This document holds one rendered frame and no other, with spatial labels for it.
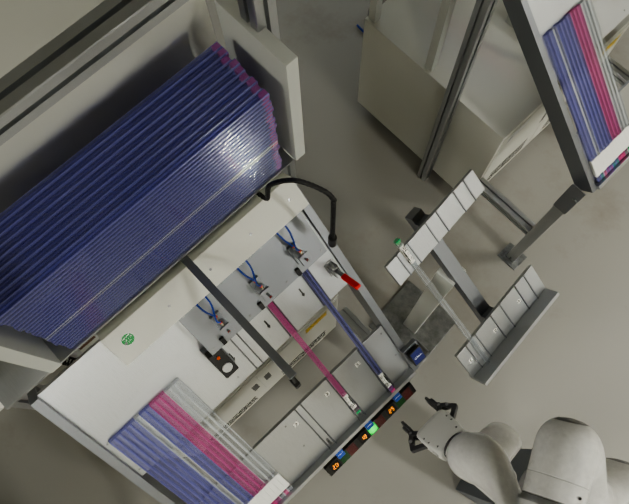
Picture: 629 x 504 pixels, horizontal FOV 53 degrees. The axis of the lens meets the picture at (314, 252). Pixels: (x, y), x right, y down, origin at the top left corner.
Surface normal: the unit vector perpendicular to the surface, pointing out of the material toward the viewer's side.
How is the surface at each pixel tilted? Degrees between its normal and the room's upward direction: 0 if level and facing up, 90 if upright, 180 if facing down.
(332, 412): 47
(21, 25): 0
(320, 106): 0
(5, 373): 0
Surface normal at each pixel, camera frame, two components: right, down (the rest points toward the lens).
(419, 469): -0.02, -0.29
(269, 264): 0.49, 0.32
